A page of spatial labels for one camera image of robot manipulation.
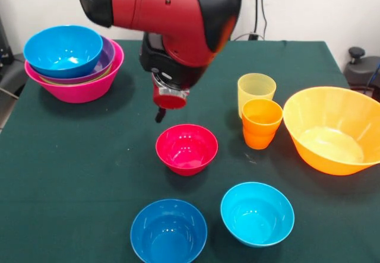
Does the orange plastic cup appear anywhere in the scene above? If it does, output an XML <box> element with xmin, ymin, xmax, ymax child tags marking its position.
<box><xmin>241</xmin><ymin>98</ymin><xmax>284</xmax><ymax>136</ymax></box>
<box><xmin>242</xmin><ymin>125</ymin><xmax>277</xmax><ymax>150</ymax></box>

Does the large pink plastic bowl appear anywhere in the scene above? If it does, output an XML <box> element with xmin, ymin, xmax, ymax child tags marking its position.
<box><xmin>24</xmin><ymin>39</ymin><xmax>125</xmax><ymax>104</ymax></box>

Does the blue cable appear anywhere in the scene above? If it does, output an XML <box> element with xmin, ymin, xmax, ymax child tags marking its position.
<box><xmin>359</xmin><ymin>66</ymin><xmax>380</xmax><ymax>103</ymax></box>

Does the small light blue bowl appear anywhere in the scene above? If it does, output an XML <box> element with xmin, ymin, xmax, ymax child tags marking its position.
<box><xmin>220</xmin><ymin>181</ymin><xmax>296</xmax><ymax>248</ymax></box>

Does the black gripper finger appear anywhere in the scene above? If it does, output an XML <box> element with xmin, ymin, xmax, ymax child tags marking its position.
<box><xmin>154</xmin><ymin>107</ymin><xmax>166</xmax><ymax>124</ymax></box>

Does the medium blue plastic bowl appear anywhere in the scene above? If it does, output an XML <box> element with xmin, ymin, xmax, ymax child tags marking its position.
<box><xmin>23</xmin><ymin>24</ymin><xmax>104</xmax><ymax>79</ymax></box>

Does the green plastic bowl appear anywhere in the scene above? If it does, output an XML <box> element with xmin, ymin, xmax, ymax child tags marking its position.
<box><xmin>40</xmin><ymin>65</ymin><xmax>113</xmax><ymax>85</ymax></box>

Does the small red plastic bowl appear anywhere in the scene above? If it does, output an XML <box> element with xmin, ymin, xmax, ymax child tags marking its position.
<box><xmin>155</xmin><ymin>123</ymin><xmax>219</xmax><ymax>177</ymax></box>

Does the purple plastic bowl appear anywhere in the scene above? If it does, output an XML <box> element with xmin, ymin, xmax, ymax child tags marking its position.
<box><xmin>37</xmin><ymin>36</ymin><xmax>116</xmax><ymax>85</ymax></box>

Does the yellow plastic cup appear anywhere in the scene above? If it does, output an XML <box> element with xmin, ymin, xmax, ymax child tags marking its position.
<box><xmin>237</xmin><ymin>72</ymin><xmax>277</xmax><ymax>120</ymax></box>

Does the large orange plastic bowl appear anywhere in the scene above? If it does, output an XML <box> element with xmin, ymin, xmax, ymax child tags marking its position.
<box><xmin>282</xmin><ymin>86</ymin><xmax>380</xmax><ymax>176</ymax></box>

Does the black equipment box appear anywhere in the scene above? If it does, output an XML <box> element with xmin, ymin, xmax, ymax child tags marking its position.
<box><xmin>0</xmin><ymin>16</ymin><xmax>12</xmax><ymax>66</ymax></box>

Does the black wall cable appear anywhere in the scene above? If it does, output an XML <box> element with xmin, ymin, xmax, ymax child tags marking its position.
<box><xmin>254</xmin><ymin>0</ymin><xmax>268</xmax><ymax>40</ymax></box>

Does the dark green tablecloth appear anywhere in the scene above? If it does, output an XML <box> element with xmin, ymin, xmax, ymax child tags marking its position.
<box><xmin>0</xmin><ymin>39</ymin><xmax>380</xmax><ymax>263</ymax></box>

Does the black pedestal leg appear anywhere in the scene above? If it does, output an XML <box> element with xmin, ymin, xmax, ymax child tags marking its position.
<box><xmin>0</xmin><ymin>52</ymin><xmax>30</xmax><ymax>97</ymax></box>
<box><xmin>343</xmin><ymin>46</ymin><xmax>380</xmax><ymax>90</ymax></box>

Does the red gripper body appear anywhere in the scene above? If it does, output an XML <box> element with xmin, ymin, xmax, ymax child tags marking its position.
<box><xmin>152</xmin><ymin>84</ymin><xmax>188</xmax><ymax>110</ymax></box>

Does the small dark blue bowl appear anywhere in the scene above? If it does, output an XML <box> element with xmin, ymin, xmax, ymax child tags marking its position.
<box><xmin>130</xmin><ymin>198</ymin><xmax>208</xmax><ymax>263</ymax></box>

